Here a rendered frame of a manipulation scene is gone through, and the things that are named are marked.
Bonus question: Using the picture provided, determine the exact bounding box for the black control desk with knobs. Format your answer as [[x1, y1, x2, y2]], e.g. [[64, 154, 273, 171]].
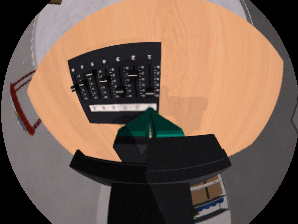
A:
[[67, 42, 161, 124]]

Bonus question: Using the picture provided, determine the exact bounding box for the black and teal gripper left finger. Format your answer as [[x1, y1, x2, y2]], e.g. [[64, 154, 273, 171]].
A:
[[116, 107, 150, 138]]

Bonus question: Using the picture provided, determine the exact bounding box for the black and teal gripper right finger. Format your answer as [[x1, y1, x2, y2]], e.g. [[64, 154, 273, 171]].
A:
[[150, 107, 185, 138]]

